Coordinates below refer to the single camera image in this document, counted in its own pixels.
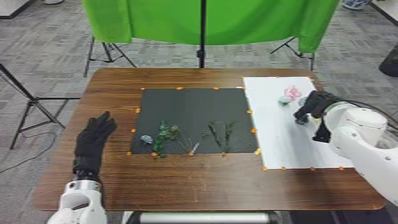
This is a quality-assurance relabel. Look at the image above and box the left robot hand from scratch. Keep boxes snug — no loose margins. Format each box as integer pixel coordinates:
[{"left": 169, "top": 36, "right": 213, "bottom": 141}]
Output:
[{"left": 73, "top": 111, "right": 119, "bottom": 178}]

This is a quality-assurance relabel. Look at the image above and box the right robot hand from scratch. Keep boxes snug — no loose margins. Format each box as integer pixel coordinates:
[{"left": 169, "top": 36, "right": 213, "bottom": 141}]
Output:
[{"left": 293, "top": 89, "right": 343, "bottom": 126}]

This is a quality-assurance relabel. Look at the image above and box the pink flower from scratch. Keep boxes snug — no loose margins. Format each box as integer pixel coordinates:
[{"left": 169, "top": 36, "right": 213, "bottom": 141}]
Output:
[{"left": 283, "top": 84, "right": 304, "bottom": 101}]

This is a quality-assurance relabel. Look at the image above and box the white sheet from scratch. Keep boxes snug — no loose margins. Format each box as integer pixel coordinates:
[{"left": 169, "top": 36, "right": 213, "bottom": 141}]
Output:
[{"left": 242, "top": 76, "right": 357, "bottom": 172}]

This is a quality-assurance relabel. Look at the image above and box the black backdrop stand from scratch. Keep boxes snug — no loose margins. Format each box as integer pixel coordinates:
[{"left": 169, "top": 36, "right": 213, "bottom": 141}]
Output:
[
  {"left": 268, "top": 35, "right": 316, "bottom": 72},
  {"left": 82, "top": 35, "right": 139, "bottom": 78},
  {"left": 196, "top": 0, "right": 210, "bottom": 69}
]

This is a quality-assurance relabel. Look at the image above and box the black tripod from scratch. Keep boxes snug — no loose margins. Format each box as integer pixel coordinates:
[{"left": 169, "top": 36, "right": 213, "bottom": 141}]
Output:
[{"left": 0, "top": 63, "right": 82, "bottom": 150}]

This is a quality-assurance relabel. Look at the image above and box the dark mat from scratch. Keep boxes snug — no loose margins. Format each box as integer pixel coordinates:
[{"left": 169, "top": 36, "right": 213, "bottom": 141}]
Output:
[{"left": 128, "top": 87, "right": 261, "bottom": 156}]

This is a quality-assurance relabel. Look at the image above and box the pale grey bar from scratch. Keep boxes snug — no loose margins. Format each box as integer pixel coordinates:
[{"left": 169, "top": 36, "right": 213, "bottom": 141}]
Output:
[{"left": 126, "top": 211, "right": 281, "bottom": 224}]

